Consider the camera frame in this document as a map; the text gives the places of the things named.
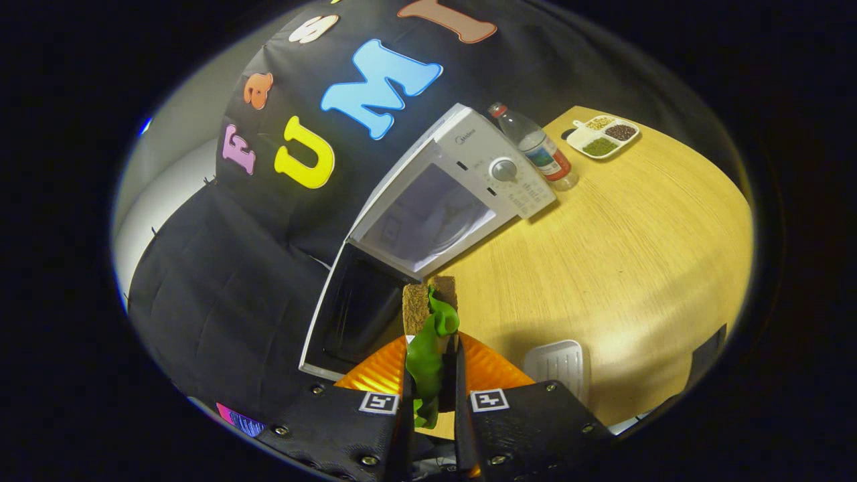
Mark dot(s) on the black backdrop cloth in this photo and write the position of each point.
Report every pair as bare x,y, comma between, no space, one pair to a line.
234,301

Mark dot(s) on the brown bread lettuce sandwich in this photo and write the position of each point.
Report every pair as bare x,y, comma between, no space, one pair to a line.
425,355

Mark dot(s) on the white microwave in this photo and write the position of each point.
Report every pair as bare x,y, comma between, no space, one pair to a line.
469,147

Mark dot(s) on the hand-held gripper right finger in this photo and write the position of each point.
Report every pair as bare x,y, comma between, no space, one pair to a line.
462,428

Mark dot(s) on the pink purple poster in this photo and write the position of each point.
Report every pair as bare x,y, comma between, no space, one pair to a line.
240,420

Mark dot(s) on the clear red-label plastic bottle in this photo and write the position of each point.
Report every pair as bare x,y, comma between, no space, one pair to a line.
539,150

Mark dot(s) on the white ribbed tray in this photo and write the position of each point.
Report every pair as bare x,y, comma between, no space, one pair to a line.
556,365

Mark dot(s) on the white divided bean dish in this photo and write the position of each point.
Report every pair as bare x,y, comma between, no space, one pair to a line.
602,137

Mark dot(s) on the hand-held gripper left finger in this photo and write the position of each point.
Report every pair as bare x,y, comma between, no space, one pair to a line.
407,442

